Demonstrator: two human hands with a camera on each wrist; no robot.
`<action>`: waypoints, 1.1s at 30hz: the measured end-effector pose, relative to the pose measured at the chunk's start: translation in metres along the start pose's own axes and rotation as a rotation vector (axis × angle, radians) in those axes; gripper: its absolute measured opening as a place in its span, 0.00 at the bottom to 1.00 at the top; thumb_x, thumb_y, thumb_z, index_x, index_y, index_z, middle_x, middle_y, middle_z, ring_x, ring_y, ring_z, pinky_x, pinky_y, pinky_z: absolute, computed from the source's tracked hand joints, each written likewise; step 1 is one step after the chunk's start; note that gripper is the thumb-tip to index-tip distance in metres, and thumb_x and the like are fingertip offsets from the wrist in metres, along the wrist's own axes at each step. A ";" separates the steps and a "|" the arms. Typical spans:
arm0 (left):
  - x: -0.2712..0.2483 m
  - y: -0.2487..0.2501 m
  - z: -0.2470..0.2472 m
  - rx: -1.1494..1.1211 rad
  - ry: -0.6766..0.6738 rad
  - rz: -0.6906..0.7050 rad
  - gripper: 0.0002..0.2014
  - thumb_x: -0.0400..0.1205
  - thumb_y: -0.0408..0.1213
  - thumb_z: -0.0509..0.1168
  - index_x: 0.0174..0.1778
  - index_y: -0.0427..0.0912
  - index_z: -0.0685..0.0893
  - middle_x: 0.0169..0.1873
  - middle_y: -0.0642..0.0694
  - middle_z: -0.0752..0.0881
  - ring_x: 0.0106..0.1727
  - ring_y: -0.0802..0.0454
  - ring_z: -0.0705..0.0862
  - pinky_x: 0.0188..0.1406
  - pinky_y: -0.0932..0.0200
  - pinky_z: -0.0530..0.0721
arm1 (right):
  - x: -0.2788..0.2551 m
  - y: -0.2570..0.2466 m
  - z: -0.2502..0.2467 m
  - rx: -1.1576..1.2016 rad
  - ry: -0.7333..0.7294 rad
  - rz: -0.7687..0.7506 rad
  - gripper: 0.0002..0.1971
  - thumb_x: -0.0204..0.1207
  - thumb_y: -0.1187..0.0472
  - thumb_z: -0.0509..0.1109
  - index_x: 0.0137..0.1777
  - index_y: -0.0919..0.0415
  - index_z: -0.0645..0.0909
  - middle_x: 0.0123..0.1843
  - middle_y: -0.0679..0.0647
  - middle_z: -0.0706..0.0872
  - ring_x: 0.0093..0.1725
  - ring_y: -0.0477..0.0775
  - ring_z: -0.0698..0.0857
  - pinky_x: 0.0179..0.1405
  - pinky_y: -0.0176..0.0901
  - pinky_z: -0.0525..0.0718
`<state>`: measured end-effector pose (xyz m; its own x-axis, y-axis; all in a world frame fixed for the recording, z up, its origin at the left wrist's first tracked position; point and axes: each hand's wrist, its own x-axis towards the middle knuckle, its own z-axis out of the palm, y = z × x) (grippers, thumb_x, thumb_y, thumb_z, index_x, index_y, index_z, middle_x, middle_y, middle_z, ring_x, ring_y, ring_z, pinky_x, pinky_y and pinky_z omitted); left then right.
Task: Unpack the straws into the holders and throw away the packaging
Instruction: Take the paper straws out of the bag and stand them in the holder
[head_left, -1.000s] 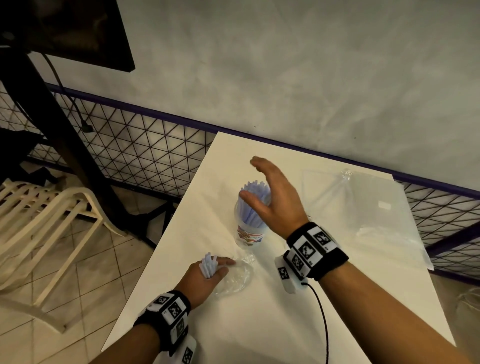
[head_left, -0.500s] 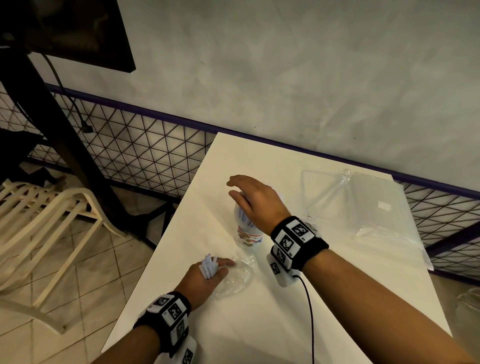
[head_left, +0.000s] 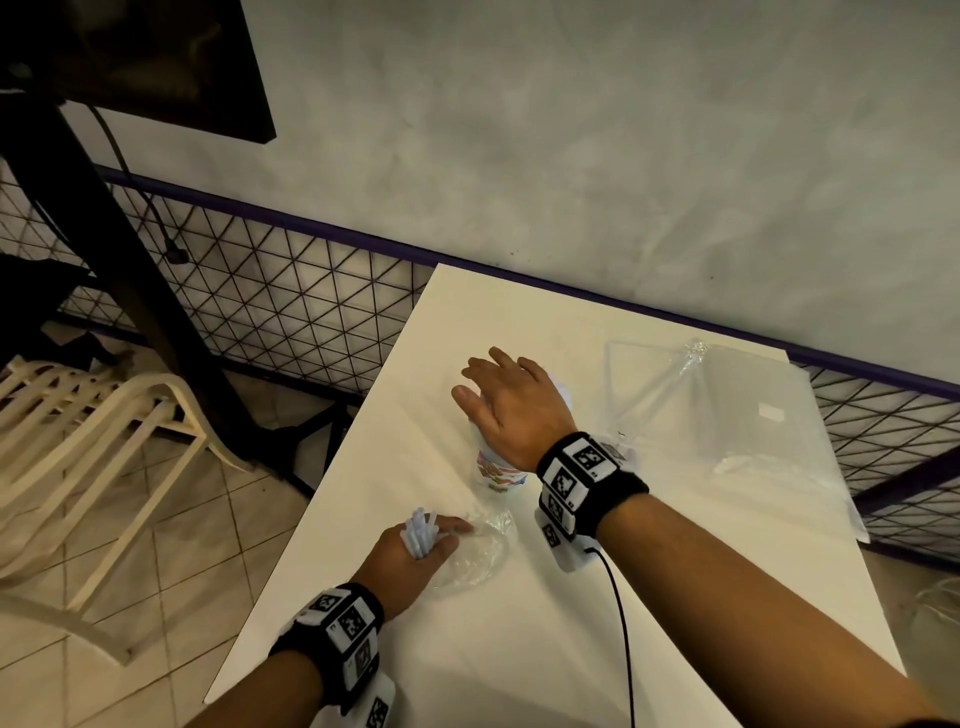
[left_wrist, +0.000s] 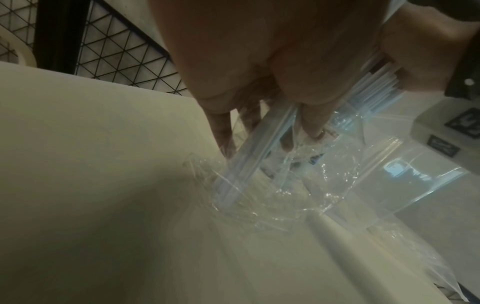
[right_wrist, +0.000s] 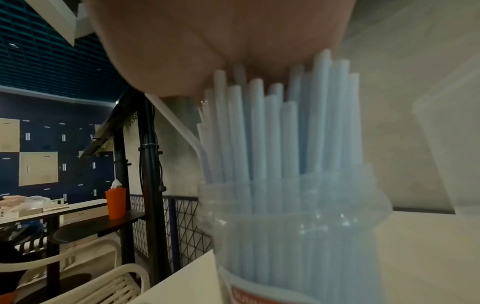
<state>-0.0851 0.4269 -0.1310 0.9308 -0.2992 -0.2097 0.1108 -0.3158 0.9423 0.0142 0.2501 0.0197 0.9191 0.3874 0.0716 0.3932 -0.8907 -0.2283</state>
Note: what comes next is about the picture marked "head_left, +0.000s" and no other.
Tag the black wall screen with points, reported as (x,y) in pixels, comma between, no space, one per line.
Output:
(135,60)

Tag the white plastic chair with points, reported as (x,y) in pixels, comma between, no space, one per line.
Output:
(135,386)

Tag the person's left hand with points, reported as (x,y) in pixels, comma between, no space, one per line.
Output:
(397,570)

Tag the round clear plastic cup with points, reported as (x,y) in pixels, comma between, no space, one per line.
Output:
(499,472)

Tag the black left wristband with markers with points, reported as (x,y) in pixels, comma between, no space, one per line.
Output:
(330,630)

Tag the long clear straw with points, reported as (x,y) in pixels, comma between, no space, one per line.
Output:
(697,351)

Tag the person's right forearm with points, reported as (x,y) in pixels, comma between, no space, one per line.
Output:
(750,615)

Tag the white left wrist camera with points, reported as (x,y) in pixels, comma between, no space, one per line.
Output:
(379,709)

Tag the clear square plastic box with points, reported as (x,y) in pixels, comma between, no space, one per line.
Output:
(645,390)

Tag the person's left forearm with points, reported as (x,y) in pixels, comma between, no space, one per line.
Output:
(262,697)

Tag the pack of clear straws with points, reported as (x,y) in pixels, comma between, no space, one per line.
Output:
(772,450)

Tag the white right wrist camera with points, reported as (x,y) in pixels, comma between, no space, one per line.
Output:
(562,551)

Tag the person's right hand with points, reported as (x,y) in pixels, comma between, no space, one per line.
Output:
(525,412)

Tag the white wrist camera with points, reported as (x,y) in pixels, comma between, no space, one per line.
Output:
(562,551)
(379,709)

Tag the clear plastic wrap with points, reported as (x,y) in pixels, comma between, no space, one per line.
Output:
(480,559)

